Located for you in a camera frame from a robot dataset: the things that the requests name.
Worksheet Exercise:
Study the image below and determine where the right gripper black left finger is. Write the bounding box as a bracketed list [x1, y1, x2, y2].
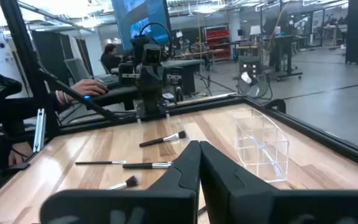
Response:
[40, 140, 202, 224]

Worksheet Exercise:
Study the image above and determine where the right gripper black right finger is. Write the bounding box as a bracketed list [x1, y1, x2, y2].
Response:
[200, 141, 358, 224]

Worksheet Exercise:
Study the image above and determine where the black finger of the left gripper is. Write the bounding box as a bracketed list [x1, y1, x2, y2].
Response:
[150, 70, 162, 94]
[140, 70, 151, 94]

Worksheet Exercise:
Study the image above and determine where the thick black face brush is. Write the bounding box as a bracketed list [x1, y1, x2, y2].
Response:
[105, 175, 141, 191]

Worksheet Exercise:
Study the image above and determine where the large fluffy powder brush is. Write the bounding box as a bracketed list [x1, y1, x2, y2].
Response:
[122, 161, 173, 170]

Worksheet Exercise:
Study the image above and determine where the medium dark-bristle makeup brush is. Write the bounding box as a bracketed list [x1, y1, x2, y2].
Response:
[139, 130, 187, 148]

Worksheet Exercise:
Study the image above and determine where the thin black makeup brush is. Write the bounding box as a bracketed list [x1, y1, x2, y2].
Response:
[75, 160, 127, 166]

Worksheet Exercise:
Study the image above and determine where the person's forearm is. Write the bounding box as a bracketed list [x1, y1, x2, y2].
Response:
[50, 88, 74, 108]

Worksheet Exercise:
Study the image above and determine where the person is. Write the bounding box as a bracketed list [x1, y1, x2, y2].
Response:
[100, 43, 127, 74]

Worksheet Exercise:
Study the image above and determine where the person's hand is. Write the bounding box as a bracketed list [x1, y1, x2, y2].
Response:
[70, 79, 109, 98]
[7, 141, 34, 167]

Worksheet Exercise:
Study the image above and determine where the grey laptop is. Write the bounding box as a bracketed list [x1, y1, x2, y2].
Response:
[63, 58, 121, 90]

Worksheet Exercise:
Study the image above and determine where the clear acrylic brush organizer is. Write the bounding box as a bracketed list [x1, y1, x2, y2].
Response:
[231, 108, 290, 184]

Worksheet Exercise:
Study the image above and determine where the large blue display screen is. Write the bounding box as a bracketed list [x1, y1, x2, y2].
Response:
[111, 0, 172, 50]

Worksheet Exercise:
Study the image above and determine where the red storage shelf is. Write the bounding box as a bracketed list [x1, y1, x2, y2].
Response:
[205, 28, 232, 62]

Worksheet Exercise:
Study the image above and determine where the black partition panel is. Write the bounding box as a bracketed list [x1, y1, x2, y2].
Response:
[31, 29, 93, 85]

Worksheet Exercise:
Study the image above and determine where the black floor fan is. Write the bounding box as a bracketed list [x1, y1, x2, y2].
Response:
[237, 70, 272, 100]

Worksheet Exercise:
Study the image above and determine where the black rolling desk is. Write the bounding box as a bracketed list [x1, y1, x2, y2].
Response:
[264, 34, 304, 82]

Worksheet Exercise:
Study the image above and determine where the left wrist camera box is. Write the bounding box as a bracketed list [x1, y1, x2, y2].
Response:
[141, 43, 163, 66]

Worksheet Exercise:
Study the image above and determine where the black aluminium table frame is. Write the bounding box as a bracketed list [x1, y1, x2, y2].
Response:
[0, 0, 358, 205]

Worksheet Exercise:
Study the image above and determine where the silver aluminium bracket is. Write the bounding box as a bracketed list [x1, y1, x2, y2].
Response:
[32, 108, 46, 153]

